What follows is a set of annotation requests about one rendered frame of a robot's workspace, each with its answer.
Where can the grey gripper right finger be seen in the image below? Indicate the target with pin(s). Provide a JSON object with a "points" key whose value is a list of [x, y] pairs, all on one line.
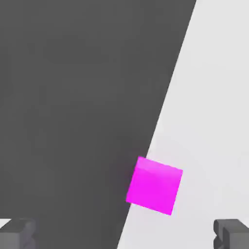
{"points": [[234, 236]]}

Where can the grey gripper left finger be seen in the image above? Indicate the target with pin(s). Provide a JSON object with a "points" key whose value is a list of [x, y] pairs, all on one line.
{"points": [[15, 236]]}

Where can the small magenta cube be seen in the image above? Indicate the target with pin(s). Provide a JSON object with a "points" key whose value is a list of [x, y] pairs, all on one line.
{"points": [[153, 186]]}

